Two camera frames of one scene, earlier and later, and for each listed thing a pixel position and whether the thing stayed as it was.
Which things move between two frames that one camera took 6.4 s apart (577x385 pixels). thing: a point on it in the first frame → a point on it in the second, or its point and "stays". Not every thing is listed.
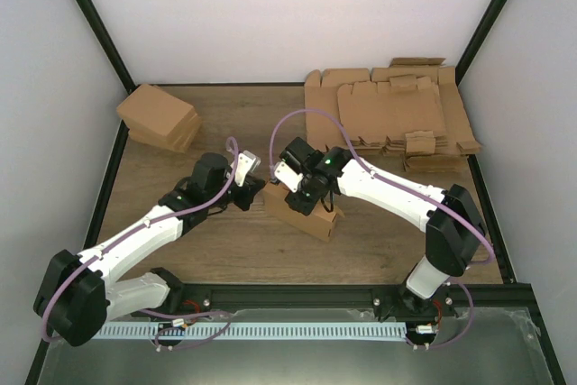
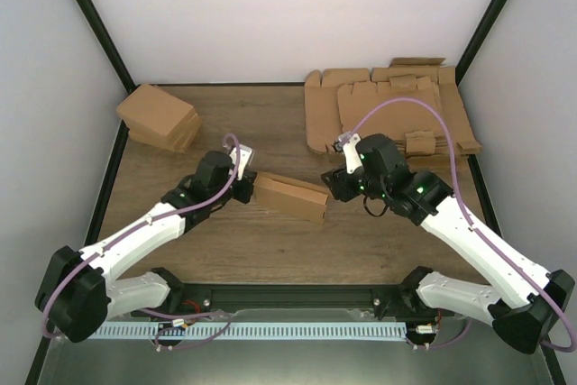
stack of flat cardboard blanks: x=411 y=112 stays
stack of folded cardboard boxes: x=155 y=114 stays
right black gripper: x=305 y=207 → x=339 y=186
